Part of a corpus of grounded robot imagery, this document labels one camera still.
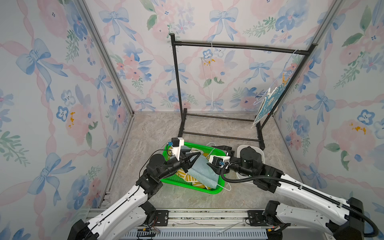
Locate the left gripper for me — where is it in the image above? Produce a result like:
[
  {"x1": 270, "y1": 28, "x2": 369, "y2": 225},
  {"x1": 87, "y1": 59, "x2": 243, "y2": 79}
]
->
[{"x1": 157, "y1": 149, "x2": 200, "y2": 181}]

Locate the yellow striped towel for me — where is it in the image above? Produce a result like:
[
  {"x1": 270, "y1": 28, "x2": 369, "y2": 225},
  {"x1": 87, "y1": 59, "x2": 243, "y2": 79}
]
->
[{"x1": 176, "y1": 169, "x2": 212, "y2": 190}]

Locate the light green towel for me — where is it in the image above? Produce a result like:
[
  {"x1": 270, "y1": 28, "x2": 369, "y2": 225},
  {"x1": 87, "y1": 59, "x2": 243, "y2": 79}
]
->
[{"x1": 187, "y1": 155, "x2": 219, "y2": 189}]

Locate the white wire hanger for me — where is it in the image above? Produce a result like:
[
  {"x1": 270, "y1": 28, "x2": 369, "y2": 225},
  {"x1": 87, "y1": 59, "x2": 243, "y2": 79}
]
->
[{"x1": 201, "y1": 43, "x2": 214, "y2": 111}]

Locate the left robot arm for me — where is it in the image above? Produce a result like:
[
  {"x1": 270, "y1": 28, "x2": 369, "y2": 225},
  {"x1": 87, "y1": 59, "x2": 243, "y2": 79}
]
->
[{"x1": 68, "y1": 151, "x2": 201, "y2": 240}]

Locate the green plastic basket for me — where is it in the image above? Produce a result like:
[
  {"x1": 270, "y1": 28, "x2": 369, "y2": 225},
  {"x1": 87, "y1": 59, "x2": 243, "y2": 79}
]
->
[{"x1": 162, "y1": 142, "x2": 226, "y2": 195}]

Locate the white plastic bin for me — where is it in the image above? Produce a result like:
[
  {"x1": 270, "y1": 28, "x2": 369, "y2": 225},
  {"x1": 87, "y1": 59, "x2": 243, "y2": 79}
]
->
[{"x1": 237, "y1": 145, "x2": 265, "y2": 171}]

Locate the teal patterned towel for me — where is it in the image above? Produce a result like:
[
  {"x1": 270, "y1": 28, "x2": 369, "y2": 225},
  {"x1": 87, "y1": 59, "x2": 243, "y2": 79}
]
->
[{"x1": 252, "y1": 79, "x2": 290, "y2": 127}]

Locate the orange clothespin upper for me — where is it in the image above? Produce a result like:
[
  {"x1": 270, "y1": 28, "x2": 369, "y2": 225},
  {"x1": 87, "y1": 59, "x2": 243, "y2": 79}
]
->
[{"x1": 282, "y1": 74, "x2": 290, "y2": 86}]

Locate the black clothes rack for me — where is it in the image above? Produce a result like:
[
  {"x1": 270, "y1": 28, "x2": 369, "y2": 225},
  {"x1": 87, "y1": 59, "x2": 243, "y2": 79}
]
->
[{"x1": 168, "y1": 32, "x2": 319, "y2": 151}]

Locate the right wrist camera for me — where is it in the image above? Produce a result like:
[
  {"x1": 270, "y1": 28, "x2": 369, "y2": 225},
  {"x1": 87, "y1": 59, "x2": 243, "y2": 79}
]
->
[{"x1": 209, "y1": 155, "x2": 231, "y2": 167}]

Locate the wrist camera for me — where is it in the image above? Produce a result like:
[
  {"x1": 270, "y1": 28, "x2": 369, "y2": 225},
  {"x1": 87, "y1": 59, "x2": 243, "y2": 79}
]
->
[
  {"x1": 209, "y1": 155, "x2": 231, "y2": 167},
  {"x1": 167, "y1": 137, "x2": 185, "y2": 161}
]

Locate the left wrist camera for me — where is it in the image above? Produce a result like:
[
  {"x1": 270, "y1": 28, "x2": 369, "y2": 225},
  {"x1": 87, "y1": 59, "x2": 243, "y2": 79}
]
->
[{"x1": 167, "y1": 137, "x2": 185, "y2": 161}]

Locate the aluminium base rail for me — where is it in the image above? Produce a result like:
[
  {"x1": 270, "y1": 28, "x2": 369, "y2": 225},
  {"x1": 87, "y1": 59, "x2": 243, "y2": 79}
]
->
[{"x1": 76, "y1": 206, "x2": 343, "y2": 240}]

